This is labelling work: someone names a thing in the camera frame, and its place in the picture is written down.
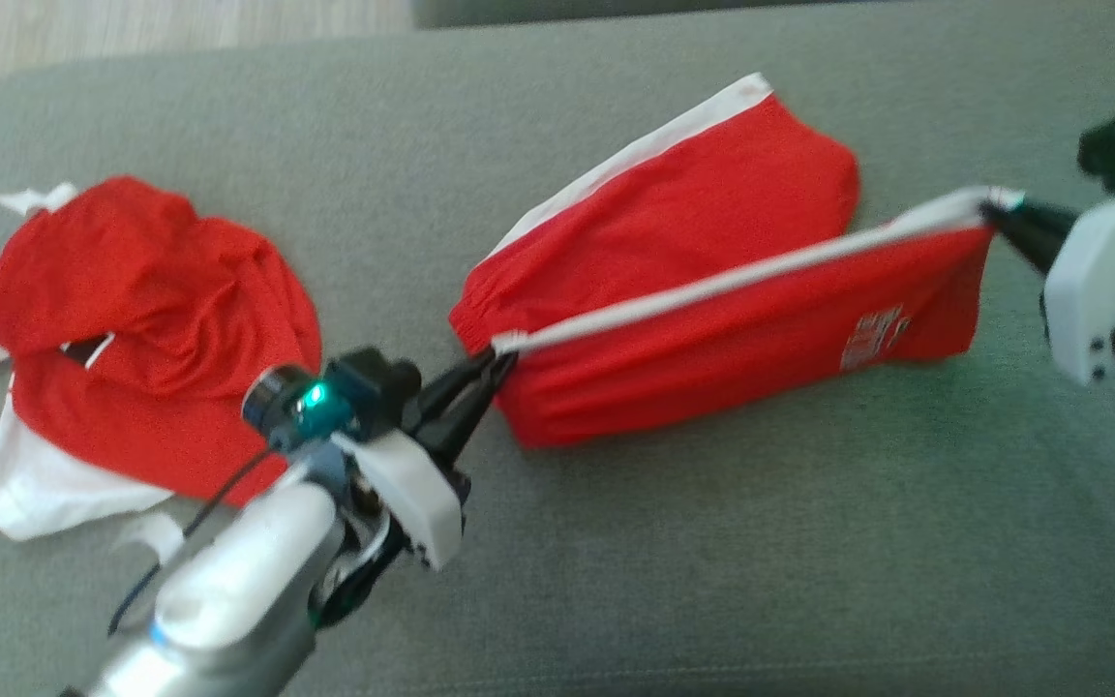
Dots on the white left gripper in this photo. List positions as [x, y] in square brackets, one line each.
[412, 494]

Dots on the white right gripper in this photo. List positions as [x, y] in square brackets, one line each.
[1090, 281]

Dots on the red shorts white stripe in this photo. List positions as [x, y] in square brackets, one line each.
[712, 290]

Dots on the red shirt white sleeves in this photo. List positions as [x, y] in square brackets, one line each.
[151, 310]

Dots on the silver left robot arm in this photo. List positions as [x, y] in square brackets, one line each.
[228, 581]

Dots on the grey sofa seat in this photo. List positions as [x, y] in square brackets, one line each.
[712, 561]

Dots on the grey sofa cushion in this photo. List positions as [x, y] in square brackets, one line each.
[616, 10]

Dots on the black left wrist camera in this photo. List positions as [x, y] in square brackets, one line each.
[374, 382]

